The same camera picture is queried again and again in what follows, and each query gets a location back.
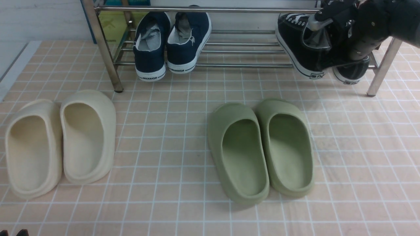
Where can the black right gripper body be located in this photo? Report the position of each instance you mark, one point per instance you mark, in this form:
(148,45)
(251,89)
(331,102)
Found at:
(369,26)

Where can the black canvas sneaker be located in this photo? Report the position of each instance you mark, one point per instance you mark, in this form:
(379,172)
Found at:
(302,46)
(351,74)

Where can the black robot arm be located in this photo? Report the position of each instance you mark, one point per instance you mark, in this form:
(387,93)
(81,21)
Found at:
(405,22)

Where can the steel shoe rack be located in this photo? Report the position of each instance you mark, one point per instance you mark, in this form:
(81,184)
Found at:
(112,62)

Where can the green box behind rack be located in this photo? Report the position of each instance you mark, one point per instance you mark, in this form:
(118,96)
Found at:
(113,24)

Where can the green foam slipper right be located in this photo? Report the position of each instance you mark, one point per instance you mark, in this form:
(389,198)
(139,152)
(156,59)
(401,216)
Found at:
(287,147)

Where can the green foam slipper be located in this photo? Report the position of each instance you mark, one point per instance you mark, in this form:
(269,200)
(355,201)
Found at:
(287,147)
(234,139)

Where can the green foam slipper left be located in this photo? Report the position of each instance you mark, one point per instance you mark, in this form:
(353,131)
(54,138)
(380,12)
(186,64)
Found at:
(234,139)

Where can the navy canvas sneaker right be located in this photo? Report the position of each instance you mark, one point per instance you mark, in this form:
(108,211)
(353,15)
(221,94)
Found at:
(186,40)

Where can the navy canvas sneaker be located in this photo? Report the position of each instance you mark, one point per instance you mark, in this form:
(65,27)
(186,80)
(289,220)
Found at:
(149,46)
(186,40)

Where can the navy canvas sneaker left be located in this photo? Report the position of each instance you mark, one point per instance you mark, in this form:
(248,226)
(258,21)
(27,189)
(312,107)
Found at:
(149,46)

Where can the cream foam slipper right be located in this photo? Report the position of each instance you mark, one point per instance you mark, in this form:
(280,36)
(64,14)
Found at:
(88,119)

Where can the cream foam slipper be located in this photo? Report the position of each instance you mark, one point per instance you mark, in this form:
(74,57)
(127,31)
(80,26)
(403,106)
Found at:
(88,119)
(33,145)

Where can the cream foam slipper left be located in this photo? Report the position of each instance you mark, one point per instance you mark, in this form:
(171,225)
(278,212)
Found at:
(33,145)

